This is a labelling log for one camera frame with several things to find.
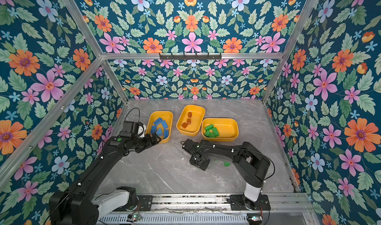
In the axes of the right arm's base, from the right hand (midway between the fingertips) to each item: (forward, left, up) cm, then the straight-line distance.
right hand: (194, 164), depth 85 cm
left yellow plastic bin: (+36, +21, +1) cm, 41 cm away
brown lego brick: (+32, +5, -1) cm, 32 cm away
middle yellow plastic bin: (+39, -2, +2) cm, 39 cm away
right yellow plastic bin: (+27, -23, -2) cm, 36 cm away
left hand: (+9, +20, +15) cm, 27 cm away
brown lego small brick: (+37, +4, +1) cm, 38 cm away
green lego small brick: (0, -19, +1) cm, 19 cm away
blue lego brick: (+29, +22, +1) cm, 36 cm away
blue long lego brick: (+31, +27, +2) cm, 41 cm away
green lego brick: (+26, -10, +1) cm, 28 cm away
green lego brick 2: (+20, -9, +2) cm, 22 cm away
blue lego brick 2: (+21, +19, +1) cm, 29 cm away
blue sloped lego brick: (+23, +25, +1) cm, 33 cm away
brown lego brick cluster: (+29, +8, 0) cm, 30 cm away
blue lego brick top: (+25, +29, +1) cm, 39 cm away
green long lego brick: (+22, -14, +1) cm, 26 cm away
